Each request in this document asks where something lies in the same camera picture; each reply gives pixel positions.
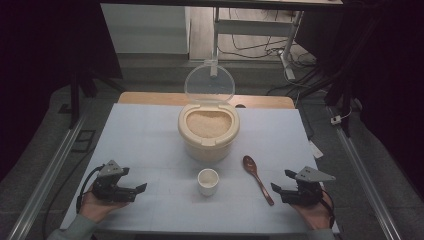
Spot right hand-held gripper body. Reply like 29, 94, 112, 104
279, 165, 337, 206

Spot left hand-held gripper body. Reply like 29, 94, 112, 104
90, 159, 138, 204

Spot person's left hand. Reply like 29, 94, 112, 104
78, 189, 130, 224

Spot person's right hand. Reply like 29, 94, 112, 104
291, 189, 335, 231

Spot brown wooden spoon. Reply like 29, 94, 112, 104
242, 154, 276, 207

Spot white paper tag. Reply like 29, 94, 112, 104
307, 139, 325, 160

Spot white cup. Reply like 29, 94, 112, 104
196, 168, 221, 197

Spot wooden table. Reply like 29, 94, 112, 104
117, 91, 296, 110

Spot cream rice container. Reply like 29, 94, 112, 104
177, 102, 241, 164

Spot black stand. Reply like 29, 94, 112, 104
298, 13, 388, 138
58, 68, 126, 130

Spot rice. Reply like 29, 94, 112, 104
185, 110, 233, 139

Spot clear container lid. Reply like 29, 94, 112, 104
183, 63, 236, 105

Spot white cabinet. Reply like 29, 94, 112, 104
100, 3, 192, 55

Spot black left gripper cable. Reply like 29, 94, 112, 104
75, 164, 105, 215

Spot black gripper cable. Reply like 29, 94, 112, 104
75, 164, 105, 215
320, 188, 336, 230

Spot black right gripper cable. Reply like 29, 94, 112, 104
320, 188, 336, 230

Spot metal rail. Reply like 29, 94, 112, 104
5, 111, 88, 240
334, 127, 404, 240

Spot black floor cables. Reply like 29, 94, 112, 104
217, 8, 318, 69

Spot white desk frame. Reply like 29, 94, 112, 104
210, 6, 305, 81

